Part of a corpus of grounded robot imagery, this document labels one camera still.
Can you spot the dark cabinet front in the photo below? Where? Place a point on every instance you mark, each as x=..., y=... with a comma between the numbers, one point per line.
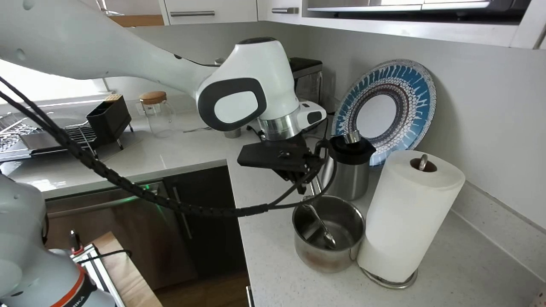
x=211, y=227

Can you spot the blue and white plate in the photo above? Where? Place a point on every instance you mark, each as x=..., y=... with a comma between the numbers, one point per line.
x=399, y=85

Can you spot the silver paper towel holder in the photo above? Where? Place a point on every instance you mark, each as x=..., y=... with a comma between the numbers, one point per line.
x=424, y=164

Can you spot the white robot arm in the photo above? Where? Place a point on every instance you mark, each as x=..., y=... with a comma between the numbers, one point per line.
x=114, y=44

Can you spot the white paper towel roll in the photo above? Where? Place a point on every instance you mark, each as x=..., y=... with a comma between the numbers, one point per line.
x=404, y=222

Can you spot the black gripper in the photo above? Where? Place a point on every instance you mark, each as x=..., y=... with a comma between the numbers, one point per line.
x=274, y=153

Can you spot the black coffee machine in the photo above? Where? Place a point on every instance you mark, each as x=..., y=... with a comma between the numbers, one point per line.
x=308, y=73

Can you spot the wooden table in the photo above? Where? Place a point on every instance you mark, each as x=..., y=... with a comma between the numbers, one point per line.
x=126, y=278

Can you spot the black box on stand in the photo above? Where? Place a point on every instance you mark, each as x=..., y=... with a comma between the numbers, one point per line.
x=109, y=119

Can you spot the glass jar with cork lid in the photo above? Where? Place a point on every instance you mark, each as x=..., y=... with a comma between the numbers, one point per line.
x=155, y=111

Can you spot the silver jug with black lid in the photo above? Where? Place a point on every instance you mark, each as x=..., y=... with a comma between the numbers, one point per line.
x=351, y=181

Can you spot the brown cabinet front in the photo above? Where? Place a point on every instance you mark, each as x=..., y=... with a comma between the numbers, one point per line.
x=103, y=249

